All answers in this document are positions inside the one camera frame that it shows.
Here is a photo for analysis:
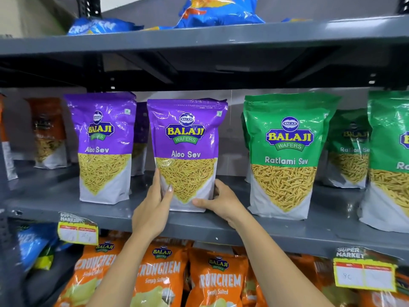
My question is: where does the yellow shelf price tag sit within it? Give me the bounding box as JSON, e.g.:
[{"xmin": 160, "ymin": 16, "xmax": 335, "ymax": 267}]
[
  {"xmin": 333, "ymin": 246, "xmax": 399, "ymax": 293},
  {"xmin": 57, "ymin": 212, "xmax": 99, "ymax": 246}
]

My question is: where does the row of orange chip bags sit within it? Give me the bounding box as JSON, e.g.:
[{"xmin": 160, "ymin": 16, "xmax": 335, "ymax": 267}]
[{"xmin": 54, "ymin": 230, "xmax": 409, "ymax": 307}]

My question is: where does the purple snack pouch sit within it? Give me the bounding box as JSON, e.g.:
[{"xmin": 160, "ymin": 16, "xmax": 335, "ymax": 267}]
[
  {"xmin": 147, "ymin": 98, "xmax": 229, "ymax": 213},
  {"xmin": 131, "ymin": 102, "xmax": 150, "ymax": 177},
  {"xmin": 63, "ymin": 91, "xmax": 137, "ymax": 205}
]

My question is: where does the person's left hand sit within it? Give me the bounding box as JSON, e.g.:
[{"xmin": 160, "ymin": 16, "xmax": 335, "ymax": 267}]
[{"xmin": 132, "ymin": 168, "xmax": 175, "ymax": 242}]

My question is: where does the person's right hand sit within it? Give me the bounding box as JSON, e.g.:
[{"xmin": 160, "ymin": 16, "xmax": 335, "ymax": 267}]
[{"xmin": 192, "ymin": 179, "xmax": 248, "ymax": 229}]

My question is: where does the person's right forearm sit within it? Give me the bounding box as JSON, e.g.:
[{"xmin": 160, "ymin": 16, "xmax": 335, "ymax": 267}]
[{"xmin": 230, "ymin": 212, "xmax": 334, "ymax": 307}]

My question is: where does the green snack pouch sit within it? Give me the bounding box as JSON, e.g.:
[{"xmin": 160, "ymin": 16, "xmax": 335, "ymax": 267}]
[
  {"xmin": 322, "ymin": 108, "xmax": 372, "ymax": 189},
  {"xmin": 242, "ymin": 92, "xmax": 341, "ymax": 221},
  {"xmin": 357, "ymin": 90, "xmax": 409, "ymax": 234},
  {"xmin": 240, "ymin": 112, "xmax": 253, "ymax": 184}
]

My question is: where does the grey metal shelf rack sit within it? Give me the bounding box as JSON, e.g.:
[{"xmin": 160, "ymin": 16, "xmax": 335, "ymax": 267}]
[{"xmin": 0, "ymin": 0, "xmax": 409, "ymax": 307}]

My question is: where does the orange snack pouch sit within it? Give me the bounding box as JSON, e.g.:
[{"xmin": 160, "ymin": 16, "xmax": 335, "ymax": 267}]
[
  {"xmin": 26, "ymin": 97, "xmax": 69, "ymax": 170},
  {"xmin": 0, "ymin": 93, "xmax": 19, "ymax": 181}
]

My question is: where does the yellow-green snack bag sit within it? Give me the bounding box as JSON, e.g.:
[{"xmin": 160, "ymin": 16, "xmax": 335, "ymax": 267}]
[{"xmin": 33, "ymin": 245, "xmax": 55, "ymax": 271}]

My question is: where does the person's left forearm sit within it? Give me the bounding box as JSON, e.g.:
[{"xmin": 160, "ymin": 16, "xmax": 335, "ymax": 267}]
[{"xmin": 86, "ymin": 232, "xmax": 164, "ymax": 307}]

